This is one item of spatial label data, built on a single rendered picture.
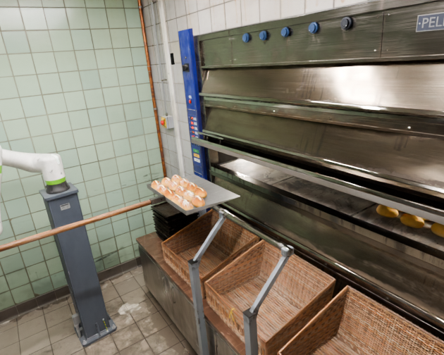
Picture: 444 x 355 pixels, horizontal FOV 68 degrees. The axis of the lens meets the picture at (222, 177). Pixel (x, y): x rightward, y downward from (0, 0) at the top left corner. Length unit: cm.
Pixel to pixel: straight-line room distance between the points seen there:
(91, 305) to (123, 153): 131
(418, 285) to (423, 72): 83
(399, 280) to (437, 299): 15
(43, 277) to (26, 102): 150
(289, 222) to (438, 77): 106
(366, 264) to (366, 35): 99
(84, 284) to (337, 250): 179
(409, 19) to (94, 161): 253
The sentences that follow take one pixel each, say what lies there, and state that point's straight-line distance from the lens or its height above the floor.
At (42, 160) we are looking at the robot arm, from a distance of 238.
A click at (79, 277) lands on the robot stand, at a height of 55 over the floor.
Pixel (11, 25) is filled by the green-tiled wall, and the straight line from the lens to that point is 299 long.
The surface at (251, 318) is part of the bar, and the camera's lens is 147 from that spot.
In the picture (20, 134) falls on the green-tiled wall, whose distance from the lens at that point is 300.
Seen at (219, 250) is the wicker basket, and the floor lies 59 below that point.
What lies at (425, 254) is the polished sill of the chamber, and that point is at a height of 117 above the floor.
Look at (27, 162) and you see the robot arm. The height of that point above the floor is 142.
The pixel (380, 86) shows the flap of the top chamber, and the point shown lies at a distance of 144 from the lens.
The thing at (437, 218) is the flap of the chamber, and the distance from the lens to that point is 128.
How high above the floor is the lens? 195
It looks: 20 degrees down
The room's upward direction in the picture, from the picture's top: 5 degrees counter-clockwise
